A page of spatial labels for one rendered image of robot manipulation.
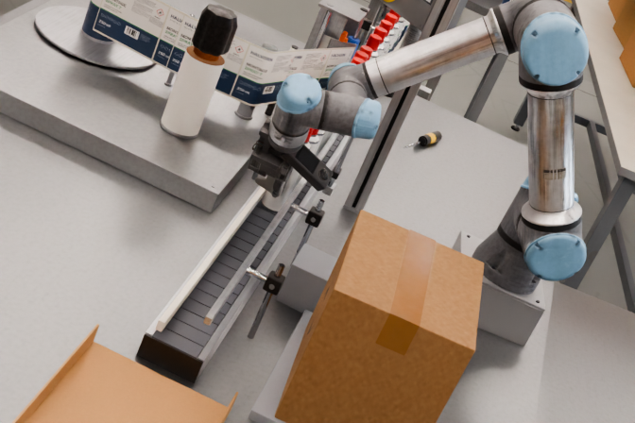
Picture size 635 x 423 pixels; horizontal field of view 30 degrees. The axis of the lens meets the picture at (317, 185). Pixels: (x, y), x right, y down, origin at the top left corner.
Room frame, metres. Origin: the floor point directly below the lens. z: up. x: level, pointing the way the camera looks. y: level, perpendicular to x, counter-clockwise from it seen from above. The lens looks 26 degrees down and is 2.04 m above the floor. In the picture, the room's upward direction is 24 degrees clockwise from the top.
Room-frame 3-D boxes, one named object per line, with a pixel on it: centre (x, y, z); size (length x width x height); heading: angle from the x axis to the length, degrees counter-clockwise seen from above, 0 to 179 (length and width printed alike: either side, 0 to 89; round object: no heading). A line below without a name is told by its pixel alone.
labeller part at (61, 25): (2.66, 0.64, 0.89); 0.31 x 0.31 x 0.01
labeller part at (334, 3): (2.87, 0.12, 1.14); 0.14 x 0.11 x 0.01; 176
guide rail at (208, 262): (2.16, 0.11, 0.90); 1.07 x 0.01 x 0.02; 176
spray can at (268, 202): (2.22, 0.07, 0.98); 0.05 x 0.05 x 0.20
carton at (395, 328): (1.74, -0.21, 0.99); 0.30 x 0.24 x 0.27; 0
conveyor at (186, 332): (2.44, 0.05, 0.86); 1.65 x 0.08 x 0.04; 176
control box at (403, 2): (2.55, -0.04, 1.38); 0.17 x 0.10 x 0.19; 51
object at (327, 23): (2.87, 0.11, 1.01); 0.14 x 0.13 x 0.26; 176
